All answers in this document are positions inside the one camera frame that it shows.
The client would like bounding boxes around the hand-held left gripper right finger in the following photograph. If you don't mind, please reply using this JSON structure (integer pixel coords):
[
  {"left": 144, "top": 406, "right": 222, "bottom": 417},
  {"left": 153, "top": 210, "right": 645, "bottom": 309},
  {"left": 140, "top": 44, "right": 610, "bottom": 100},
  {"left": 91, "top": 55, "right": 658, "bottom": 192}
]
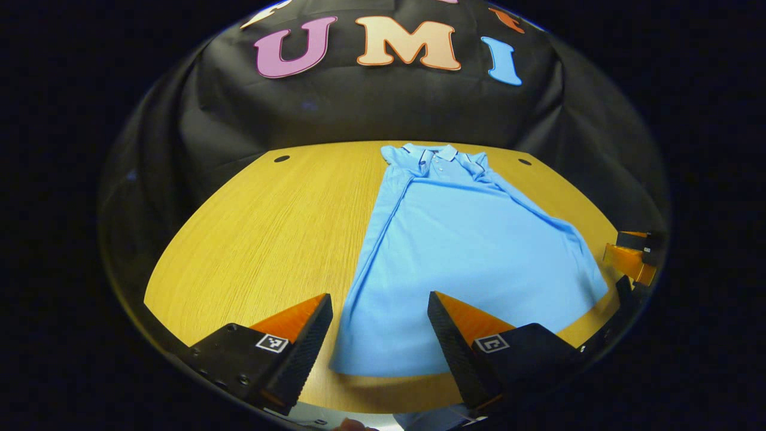
[{"left": 427, "top": 291, "right": 584, "bottom": 418}]

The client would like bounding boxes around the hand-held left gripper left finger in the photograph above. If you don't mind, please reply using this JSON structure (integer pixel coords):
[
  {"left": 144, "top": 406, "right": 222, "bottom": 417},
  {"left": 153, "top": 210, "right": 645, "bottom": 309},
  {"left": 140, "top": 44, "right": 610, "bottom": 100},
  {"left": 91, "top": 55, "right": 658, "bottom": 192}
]
[{"left": 180, "top": 293, "right": 334, "bottom": 417}]

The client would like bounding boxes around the light blue T-shirt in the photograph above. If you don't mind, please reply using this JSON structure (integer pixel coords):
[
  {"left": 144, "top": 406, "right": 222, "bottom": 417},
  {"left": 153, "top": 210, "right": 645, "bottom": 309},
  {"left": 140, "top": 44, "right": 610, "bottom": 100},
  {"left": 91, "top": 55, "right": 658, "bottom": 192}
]
[{"left": 328, "top": 142, "right": 610, "bottom": 378}]

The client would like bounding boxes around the black backdrop cloth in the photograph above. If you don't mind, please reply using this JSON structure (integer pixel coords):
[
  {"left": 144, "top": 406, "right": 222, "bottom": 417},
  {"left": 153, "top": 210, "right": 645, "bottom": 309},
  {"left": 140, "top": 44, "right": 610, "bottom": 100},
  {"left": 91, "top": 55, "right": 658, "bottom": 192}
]
[{"left": 99, "top": 0, "right": 671, "bottom": 336}]

